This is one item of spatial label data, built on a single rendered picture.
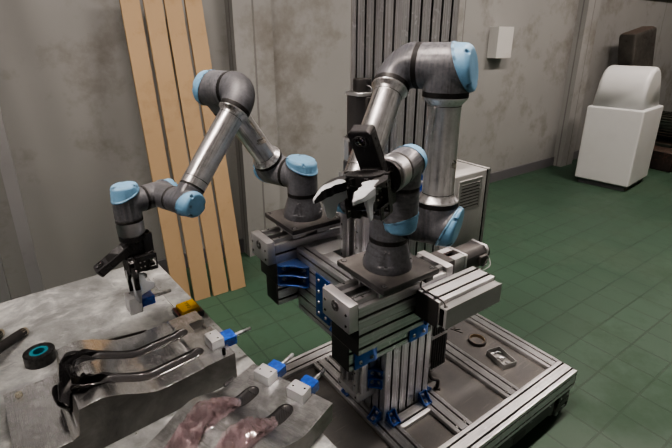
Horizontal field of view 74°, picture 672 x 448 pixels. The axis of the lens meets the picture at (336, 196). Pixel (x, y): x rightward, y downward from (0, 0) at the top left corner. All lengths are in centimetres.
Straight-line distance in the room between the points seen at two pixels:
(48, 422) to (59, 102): 226
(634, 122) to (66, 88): 544
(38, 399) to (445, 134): 120
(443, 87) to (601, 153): 511
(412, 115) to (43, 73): 235
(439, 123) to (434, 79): 11
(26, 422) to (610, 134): 581
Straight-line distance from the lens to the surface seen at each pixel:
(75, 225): 343
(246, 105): 140
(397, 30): 143
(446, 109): 116
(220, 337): 132
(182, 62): 313
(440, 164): 119
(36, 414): 136
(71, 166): 332
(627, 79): 613
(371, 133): 78
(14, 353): 172
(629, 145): 607
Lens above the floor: 169
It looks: 19 degrees down
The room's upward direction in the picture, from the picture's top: straight up
